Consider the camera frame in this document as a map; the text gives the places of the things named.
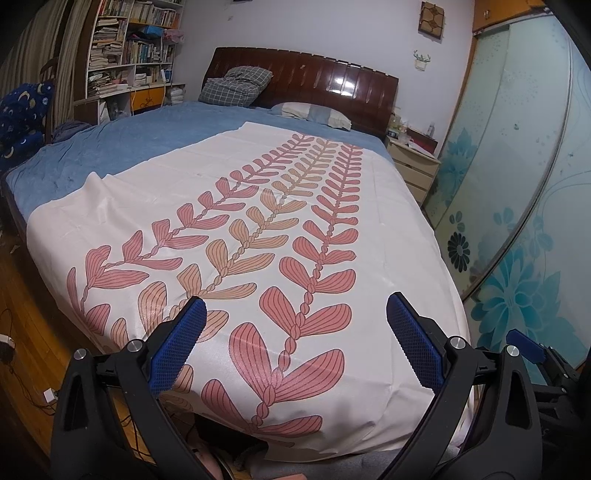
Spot striped curtain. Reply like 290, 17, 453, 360
0, 0, 100, 95

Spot striped pillow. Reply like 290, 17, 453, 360
269, 102, 352, 131

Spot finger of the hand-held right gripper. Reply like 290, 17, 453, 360
505, 329, 546, 365

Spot blue moon print blanket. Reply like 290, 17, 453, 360
0, 80, 56, 160

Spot floral glass wardrobe door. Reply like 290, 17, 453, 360
422, 9, 591, 361

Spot orange overhead cabinet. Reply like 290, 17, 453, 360
471, 0, 550, 34

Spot leaf patterned white cloth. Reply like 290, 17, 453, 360
26, 121, 472, 462

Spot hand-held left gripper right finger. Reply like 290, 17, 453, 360
379, 292, 543, 480

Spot white bookshelf with books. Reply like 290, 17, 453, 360
74, 0, 187, 126

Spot framed wall picture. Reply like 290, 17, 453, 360
418, 1, 450, 36

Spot red box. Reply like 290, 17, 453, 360
406, 128, 438, 155

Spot grey checked pillow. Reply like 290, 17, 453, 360
198, 66, 273, 108

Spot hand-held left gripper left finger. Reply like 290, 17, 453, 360
50, 295, 223, 480

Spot dark wooden headboard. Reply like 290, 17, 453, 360
199, 46, 400, 139

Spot cream nightstand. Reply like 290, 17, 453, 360
385, 136, 441, 207

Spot black cable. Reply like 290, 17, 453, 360
0, 307, 61, 409

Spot bed with blue sheet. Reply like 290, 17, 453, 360
4, 100, 394, 234

